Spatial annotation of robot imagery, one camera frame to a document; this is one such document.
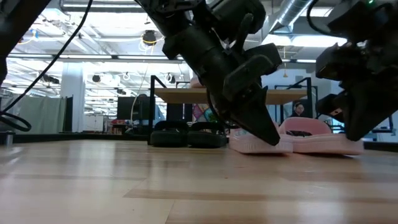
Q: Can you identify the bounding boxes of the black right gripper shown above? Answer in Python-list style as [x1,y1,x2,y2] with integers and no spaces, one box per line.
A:
[316,37,398,142]

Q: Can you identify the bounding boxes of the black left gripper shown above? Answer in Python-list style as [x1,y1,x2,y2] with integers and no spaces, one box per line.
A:
[162,25,281,147]

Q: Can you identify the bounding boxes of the dark grey foam slide sandal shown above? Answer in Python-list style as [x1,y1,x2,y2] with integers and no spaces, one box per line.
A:
[187,121,228,149]
[149,120,190,148]

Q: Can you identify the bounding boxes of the person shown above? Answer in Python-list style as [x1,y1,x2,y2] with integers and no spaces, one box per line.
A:
[292,101,307,119]

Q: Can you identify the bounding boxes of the colourful mosaic panel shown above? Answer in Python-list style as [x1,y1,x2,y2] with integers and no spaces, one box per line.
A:
[192,103,219,124]

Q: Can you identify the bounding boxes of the black monitor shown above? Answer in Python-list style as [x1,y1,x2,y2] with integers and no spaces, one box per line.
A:
[117,96,157,121]

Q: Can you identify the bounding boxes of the long linear ceiling light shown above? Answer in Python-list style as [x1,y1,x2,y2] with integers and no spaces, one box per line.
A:
[7,54,317,65]

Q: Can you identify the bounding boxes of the white building column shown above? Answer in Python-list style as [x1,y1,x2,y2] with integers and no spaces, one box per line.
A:
[60,62,86,133]

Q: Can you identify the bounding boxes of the black ceiling device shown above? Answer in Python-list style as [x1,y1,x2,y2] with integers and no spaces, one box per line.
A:
[40,73,60,85]

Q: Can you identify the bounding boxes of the grey curtain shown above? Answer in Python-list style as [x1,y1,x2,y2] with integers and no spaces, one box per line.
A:
[9,95,68,135]

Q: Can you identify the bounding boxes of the yellow hanging ceiling cord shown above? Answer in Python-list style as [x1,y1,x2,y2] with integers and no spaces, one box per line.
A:
[282,46,289,78]

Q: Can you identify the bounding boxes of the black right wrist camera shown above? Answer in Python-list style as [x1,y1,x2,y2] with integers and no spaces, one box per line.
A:
[315,42,353,81]

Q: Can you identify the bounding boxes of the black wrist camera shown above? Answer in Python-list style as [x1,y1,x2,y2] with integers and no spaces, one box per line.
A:
[315,42,353,81]
[245,42,284,77]

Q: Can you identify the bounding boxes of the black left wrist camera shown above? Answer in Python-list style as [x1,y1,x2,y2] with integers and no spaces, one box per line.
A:
[245,42,284,77]

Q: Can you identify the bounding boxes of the wooden shelf with black frame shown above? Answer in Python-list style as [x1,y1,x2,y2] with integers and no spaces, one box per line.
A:
[148,74,313,147]

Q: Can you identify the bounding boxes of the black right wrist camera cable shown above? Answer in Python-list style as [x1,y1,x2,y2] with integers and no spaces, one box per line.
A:
[305,0,335,37]

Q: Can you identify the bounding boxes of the silver spiral ceiling duct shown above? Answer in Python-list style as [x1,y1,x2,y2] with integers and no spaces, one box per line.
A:
[266,0,313,35]

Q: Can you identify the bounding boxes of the black hanging cord reel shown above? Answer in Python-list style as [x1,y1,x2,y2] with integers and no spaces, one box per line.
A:
[139,29,164,52]

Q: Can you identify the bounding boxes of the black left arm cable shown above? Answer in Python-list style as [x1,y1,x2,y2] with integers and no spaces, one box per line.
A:
[0,0,95,114]

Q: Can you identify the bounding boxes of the black cable loop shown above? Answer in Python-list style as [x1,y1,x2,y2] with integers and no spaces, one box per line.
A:
[0,110,33,133]

